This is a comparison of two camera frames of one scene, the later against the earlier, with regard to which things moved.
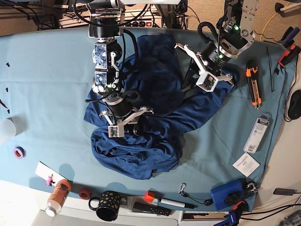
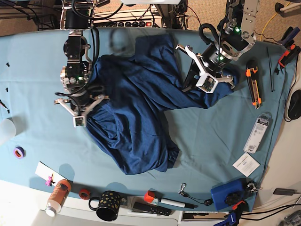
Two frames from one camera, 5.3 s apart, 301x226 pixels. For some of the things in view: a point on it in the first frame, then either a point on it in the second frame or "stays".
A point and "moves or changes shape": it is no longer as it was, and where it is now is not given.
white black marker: (178, 203) stays
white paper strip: (44, 171) stays
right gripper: (208, 61) stays
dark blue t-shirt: (151, 82) moves or changes shape
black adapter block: (284, 191) stays
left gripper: (123, 113) -> (80, 104)
